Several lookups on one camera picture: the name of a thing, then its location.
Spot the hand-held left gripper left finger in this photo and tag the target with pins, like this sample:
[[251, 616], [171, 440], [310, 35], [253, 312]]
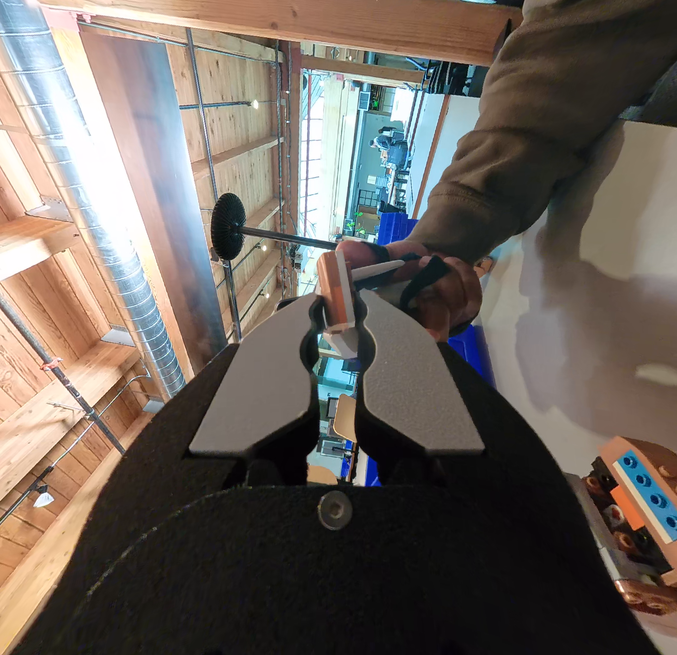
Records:
[[259, 396]]

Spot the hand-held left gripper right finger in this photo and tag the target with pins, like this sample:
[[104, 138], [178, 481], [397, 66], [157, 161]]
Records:
[[415, 396]]

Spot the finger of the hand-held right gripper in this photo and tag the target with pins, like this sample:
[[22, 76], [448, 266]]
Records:
[[360, 253], [383, 274]]

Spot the brown brick assembly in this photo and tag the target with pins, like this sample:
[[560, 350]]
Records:
[[339, 295]]

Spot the blue plastic bin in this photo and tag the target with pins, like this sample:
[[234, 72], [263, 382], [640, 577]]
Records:
[[473, 353]]

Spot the person's right forearm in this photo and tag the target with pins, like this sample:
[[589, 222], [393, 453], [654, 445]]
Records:
[[540, 115]]

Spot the stack of blue bins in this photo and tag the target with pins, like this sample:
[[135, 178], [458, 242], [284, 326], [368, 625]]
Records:
[[397, 226]]

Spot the black pole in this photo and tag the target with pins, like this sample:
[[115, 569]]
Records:
[[291, 237]]

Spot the black ceiling lamp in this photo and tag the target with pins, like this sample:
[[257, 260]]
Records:
[[226, 226]]

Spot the wooden post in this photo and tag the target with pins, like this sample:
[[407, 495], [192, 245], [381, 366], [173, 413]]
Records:
[[275, 15]]

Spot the silver ceiling duct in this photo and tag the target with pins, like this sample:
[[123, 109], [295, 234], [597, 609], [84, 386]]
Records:
[[95, 189]]

